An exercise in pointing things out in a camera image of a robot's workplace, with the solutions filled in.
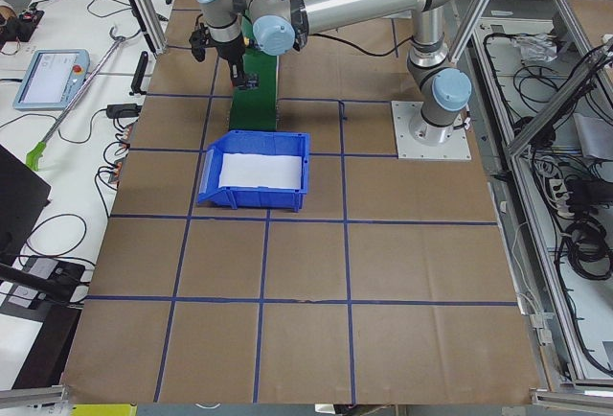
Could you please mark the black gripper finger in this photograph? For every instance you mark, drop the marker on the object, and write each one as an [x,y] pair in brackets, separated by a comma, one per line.
[237,74]

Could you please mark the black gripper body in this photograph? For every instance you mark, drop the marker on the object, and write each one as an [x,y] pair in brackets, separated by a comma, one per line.
[230,52]

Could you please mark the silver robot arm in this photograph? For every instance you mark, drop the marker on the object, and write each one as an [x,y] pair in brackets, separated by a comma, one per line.
[281,25]

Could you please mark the green conveyor belt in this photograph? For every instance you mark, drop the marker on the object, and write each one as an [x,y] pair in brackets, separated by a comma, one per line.
[256,108]

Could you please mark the blue right plastic bin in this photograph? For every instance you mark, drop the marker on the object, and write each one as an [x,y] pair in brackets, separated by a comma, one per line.
[254,142]

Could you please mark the white foam pad right bin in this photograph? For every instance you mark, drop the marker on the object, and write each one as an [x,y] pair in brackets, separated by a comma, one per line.
[258,170]

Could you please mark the black power adapter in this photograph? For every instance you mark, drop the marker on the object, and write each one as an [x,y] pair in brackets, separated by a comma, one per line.
[117,111]

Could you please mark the blue teach pendant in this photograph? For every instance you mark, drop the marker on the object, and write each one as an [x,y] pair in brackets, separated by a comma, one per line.
[53,78]

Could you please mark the grabber reacher tool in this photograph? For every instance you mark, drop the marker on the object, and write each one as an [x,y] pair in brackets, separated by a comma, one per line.
[33,156]

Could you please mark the black handle bar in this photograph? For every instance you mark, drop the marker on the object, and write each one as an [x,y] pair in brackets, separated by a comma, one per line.
[136,87]

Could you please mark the aluminium frame post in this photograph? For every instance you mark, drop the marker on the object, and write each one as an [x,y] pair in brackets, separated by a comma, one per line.
[149,24]

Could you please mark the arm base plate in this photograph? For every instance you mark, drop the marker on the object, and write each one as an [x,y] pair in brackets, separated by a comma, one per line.
[416,140]

